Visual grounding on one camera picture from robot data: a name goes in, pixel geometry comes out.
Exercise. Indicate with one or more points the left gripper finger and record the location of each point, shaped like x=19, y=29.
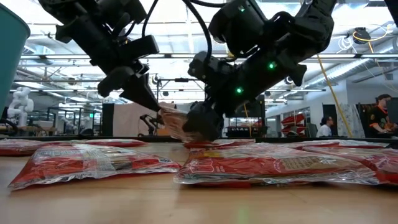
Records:
x=141, y=91

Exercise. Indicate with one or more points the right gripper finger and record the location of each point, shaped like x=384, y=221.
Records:
x=205, y=121

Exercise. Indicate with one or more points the red popcorn bag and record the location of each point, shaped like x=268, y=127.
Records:
x=217, y=143
x=115, y=143
x=18, y=147
x=373, y=161
x=77, y=165
x=264, y=166
x=335, y=143
x=175, y=123

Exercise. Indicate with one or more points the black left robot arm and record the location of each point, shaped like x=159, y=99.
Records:
x=93, y=7

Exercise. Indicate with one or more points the black background robot arm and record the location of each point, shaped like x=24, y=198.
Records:
x=149, y=121

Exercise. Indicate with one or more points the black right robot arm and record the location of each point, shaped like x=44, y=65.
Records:
x=314, y=15

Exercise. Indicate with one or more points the beige fabric partition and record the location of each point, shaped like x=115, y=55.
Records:
x=127, y=121

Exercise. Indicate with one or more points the dark cluttered workbench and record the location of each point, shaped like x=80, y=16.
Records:
x=245, y=132

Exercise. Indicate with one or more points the black upright panel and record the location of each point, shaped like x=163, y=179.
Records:
x=108, y=119

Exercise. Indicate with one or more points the red stacked bins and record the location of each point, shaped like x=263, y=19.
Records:
x=293, y=119

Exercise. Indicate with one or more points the black door panel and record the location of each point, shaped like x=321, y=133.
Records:
x=330, y=109

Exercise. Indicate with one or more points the person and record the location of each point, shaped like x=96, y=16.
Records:
x=379, y=118
x=325, y=130

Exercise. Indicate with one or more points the teal plastic basket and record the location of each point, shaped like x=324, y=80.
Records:
x=12, y=62

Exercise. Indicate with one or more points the white humanoid robot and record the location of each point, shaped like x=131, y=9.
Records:
x=21, y=102

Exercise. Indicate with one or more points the white patterned cloth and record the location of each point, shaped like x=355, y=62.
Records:
x=357, y=124

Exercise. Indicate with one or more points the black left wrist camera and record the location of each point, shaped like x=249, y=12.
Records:
x=140, y=49

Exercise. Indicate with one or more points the black metal gantry frame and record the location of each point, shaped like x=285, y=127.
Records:
x=181, y=80

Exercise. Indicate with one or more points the black metal table frame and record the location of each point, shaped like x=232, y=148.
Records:
x=155, y=139

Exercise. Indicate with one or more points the silver ventilation duct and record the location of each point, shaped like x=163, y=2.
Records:
x=342, y=70

